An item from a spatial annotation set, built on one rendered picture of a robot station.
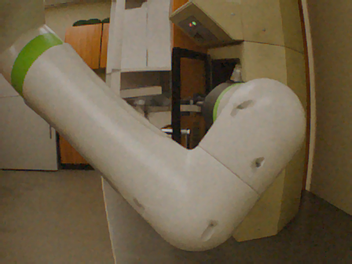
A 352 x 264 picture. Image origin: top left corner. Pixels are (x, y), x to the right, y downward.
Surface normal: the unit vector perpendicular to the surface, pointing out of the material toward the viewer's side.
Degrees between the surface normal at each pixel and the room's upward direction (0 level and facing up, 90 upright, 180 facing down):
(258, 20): 90
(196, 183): 58
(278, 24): 90
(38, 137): 90
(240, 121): 65
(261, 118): 77
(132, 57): 95
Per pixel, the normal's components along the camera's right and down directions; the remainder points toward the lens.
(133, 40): -0.34, 0.15
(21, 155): 0.18, 0.13
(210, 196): -0.07, -0.16
